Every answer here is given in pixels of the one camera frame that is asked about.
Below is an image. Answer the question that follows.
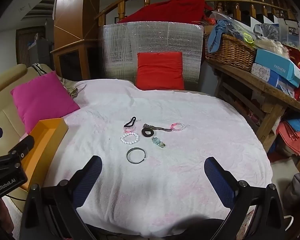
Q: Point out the orange box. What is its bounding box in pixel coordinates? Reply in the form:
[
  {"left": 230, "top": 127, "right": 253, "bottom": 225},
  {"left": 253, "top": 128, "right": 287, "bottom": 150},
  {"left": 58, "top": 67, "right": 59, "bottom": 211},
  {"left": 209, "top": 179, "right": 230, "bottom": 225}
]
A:
[{"left": 20, "top": 118, "right": 69, "bottom": 190}]

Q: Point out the white textured blanket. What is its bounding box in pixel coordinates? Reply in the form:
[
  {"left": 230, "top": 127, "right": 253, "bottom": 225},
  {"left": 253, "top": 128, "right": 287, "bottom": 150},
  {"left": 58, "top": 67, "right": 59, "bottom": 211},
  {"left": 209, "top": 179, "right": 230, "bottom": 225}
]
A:
[{"left": 2, "top": 79, "right": 273, "bottom": 238}]

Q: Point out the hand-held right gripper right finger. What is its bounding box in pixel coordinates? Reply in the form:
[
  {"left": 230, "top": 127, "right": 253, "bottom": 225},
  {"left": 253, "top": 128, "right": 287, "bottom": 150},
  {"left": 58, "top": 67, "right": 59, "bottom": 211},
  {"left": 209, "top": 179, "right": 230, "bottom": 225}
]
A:
[{"left": 204, "top": 156, "right": 289, "bottom": 240}]

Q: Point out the green glass bead bracelet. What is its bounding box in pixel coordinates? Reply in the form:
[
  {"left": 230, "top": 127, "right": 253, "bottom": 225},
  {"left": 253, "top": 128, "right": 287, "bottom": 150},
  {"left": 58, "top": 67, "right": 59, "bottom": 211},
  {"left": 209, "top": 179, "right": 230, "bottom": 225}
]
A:
[{"left": 151, "top": 137, "right": 166, "bottom": 147}]

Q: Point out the clear plastic bag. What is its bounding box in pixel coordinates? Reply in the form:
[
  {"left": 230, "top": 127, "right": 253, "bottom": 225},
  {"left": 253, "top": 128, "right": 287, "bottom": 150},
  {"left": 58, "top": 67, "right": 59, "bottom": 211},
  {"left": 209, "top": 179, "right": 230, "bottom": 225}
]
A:
[{"left": 254, "top": 23, "right": 280, "bottom": 43}]

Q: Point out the grey metal bangle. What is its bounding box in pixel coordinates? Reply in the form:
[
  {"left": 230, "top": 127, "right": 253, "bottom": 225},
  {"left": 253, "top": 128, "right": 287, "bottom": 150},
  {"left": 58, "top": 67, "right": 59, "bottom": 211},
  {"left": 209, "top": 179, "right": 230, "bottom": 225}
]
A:
[{"left": 126, "top": 148, "right": 147, "bottom": 165}]

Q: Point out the bright pink bead bracelet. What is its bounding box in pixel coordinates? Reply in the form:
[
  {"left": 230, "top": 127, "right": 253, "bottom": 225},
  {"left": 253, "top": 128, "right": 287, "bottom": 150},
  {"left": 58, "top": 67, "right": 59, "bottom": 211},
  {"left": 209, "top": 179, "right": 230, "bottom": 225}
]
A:
[{"left": 170, "top": 122, "right": 188, "bottom": 132}]

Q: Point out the small red cushion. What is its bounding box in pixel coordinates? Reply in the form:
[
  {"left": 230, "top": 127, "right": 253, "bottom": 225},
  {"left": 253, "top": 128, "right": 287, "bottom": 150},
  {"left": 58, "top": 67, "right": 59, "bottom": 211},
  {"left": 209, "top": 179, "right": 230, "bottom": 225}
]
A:
[{"left": 136, "top": 52, "right": 185, "bottom": 90}]

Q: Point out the beige sofa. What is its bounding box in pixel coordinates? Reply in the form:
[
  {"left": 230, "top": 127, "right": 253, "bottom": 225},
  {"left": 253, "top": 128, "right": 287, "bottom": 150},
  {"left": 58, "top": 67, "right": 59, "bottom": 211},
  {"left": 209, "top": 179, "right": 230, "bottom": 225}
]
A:
[{"left": 0, "top": 64, "right": 63, "bottom": 205}]

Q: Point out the pink cushion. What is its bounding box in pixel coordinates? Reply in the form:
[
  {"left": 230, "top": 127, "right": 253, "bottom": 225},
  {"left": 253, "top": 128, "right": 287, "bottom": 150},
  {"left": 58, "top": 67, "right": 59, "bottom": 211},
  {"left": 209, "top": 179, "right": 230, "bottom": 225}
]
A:
[{"left": 10, "top": 71, "right": 80, "bottom": 134}]

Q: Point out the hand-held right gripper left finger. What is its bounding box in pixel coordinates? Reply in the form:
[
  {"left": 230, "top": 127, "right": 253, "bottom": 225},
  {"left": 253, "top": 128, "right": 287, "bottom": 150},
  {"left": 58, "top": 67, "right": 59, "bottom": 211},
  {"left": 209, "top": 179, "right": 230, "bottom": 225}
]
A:
[{"left": 19, "top": 155, "right": 102, "bottom": 240}]

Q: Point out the blue cardboard box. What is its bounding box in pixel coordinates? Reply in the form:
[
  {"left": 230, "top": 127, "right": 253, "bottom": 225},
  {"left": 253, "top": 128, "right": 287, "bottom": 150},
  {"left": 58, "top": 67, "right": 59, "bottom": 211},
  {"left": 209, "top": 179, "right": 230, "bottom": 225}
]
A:
[{"left": 254, "top": 48, "right": 300, "bottom": 88}]

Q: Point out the white bead bracelet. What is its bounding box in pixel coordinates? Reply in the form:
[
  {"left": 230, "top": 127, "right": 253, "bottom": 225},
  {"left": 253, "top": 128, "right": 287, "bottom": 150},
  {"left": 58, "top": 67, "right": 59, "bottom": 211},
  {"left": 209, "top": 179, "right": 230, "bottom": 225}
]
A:
[{"left": 120, "top": 132, "right": 140, "bottom": 145}]

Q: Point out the wicker basket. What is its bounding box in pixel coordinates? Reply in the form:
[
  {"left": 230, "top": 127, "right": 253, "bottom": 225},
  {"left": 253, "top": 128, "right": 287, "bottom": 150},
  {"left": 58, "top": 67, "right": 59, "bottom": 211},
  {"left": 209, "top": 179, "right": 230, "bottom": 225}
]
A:
[{"left": 204, "top": 34, "right": 257, "bottom": 72}]

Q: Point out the blue cloth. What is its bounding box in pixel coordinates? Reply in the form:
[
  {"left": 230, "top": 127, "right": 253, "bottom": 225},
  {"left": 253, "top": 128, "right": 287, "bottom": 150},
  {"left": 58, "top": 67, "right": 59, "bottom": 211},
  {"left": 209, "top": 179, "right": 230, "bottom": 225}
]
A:
[{"left": 207, "top": 20, "right": 230, "bottom": 53}]

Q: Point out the black hair tie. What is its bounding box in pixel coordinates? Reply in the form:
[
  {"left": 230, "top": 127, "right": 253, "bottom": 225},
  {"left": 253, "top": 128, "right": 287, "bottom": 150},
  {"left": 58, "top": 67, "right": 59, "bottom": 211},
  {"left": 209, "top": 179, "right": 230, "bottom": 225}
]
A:
[{"left": 123, "top": 116, "right": 137, "bottom": 128}]

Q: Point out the wooden cabinet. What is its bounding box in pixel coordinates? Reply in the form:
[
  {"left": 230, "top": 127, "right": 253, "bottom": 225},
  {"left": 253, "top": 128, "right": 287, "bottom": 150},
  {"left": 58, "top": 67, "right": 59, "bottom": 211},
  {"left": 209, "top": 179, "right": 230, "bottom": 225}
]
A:
[{"left": 52, "top": 0, "right": 102, "bottom": 80}]

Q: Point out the silver foil mat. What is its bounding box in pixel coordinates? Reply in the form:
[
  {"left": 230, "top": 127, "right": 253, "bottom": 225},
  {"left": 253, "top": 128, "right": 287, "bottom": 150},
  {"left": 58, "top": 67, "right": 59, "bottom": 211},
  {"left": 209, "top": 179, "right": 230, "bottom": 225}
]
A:
[{"left": 100, "top": 21, "right": 205, "bottom": 90}]

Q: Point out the beige patterned cloth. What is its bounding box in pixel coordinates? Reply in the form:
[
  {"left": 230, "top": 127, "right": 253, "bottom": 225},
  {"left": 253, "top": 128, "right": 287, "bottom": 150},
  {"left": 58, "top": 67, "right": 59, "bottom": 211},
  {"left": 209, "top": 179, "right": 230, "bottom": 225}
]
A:
[{"left": 60, "top": 77, "right": 87, "bottom": 98}]

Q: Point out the grey padded garment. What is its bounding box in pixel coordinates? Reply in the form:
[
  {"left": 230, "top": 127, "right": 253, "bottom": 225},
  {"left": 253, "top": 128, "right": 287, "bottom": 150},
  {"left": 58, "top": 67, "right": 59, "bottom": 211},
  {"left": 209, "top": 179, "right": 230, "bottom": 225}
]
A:
[{"left": 284, "top": 171, "right": 300, "bottom": 210}]

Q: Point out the white patterned box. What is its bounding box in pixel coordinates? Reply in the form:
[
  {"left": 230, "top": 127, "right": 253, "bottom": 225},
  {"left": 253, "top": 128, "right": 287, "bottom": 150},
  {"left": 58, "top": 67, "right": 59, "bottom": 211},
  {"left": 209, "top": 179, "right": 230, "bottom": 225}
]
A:
[{"left": 251, "top": 63, "right": 280, "bottom": 83}]

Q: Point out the braided cord bracelet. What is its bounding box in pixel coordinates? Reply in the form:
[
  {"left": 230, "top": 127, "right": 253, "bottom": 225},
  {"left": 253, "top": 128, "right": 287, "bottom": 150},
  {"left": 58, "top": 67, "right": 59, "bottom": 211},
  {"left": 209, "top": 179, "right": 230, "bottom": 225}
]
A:
[{"left": 143, "top": 123, "right": 174, "bottom": 132}]

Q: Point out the stack of folded cloths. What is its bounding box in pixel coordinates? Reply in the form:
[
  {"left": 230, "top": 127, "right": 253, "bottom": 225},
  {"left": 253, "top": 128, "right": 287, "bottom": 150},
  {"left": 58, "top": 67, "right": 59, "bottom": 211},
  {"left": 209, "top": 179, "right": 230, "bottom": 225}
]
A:
[{"left": 275, "top": 117, "right": 300, "bottom": 155}]

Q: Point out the wooden shelf unit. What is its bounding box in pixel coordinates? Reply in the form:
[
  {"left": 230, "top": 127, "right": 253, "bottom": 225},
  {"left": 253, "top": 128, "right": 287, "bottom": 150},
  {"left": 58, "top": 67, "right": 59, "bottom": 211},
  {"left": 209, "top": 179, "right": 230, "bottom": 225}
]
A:
[{"left": 205, "top": 55, "right": 300, "bottom": 153}]

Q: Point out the large red cushion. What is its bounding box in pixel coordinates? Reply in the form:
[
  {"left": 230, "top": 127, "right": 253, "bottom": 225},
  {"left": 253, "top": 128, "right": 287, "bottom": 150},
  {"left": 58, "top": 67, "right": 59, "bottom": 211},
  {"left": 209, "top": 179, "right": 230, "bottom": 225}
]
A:
[{"left": 117, "top": 0, "right": 213, "bottom": 25}]

